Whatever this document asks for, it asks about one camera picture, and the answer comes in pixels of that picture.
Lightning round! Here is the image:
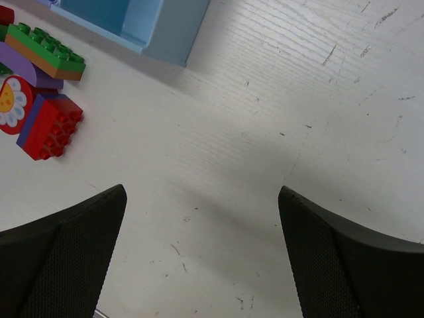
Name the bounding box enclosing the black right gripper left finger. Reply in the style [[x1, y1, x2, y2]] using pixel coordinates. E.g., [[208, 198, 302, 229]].
[[1, 184, 127, 317]]

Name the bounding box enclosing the light blue right bin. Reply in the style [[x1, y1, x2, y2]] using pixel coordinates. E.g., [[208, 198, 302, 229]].
[[39, 0, 210, 67]]

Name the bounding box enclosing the purple arch lego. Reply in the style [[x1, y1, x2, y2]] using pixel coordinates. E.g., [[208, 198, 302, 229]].
[[1, 42, 64, 89]]

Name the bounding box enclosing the red purple lego block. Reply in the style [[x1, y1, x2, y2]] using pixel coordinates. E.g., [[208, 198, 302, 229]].
[[17, 93, 83, 160]]

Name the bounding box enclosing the red flower lego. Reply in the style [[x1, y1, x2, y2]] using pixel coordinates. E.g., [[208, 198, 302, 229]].
[[1, 76, 34, 135]]

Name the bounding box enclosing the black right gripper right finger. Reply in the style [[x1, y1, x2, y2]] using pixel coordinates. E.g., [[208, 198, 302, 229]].
[[278, 186, 423, 317]]

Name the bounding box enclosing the green brown flat lego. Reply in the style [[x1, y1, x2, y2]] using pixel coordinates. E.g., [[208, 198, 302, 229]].
[[5, 23, 85, 81]]

